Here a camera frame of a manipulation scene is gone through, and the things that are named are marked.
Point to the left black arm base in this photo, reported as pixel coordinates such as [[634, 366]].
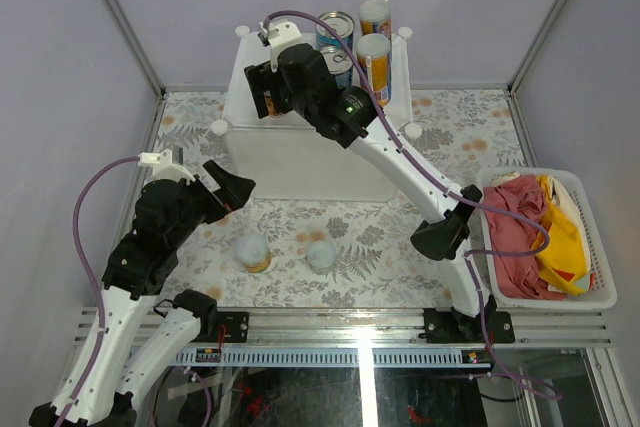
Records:
[[220, 322]]

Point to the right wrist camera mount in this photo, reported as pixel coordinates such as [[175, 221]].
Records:
[[277, 36]]

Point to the orange tall can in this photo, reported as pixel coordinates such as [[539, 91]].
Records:
[[375, 18]]

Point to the tall can with spoon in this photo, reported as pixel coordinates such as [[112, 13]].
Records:
[[374, 57]]

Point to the aluminium rail frame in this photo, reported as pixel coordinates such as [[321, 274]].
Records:
[[407, 327]]

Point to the yellow cloth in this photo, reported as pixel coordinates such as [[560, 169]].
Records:
[[565, 265]]

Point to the white laundry basket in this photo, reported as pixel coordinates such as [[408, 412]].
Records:
[[602, 295]]

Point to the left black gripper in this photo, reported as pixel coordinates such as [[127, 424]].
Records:
[[234, 194]]

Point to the blue can with clear lid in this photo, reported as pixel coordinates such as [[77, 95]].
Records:
[[341, 23]]

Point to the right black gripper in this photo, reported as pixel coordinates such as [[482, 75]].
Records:
[[261, 78]]

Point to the white plastic cube cabinet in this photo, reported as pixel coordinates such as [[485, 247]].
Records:
[[285, 156]]

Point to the white slotted cable duct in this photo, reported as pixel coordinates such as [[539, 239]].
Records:
[[240, 356]]

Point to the wide orange can white lid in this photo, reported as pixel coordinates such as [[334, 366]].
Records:
[[253, 253]]

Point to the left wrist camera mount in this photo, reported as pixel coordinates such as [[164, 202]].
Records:
[[165, 165]]

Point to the red cloth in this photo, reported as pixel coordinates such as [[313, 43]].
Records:
[[517, 277]]

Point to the blue can silver top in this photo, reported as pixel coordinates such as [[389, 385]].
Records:
[[339, 65]]

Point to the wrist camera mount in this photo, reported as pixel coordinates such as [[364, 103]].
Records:
[[165, 165], [277, 36]]

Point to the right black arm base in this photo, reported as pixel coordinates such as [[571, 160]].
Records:
[[452, 327]]

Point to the short orange can white lid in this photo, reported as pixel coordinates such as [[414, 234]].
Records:
[[273, 109]]

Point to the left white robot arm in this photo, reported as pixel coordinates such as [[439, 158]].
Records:
[[108, 382]]

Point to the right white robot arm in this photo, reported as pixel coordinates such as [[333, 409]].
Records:
[[445, 207]]

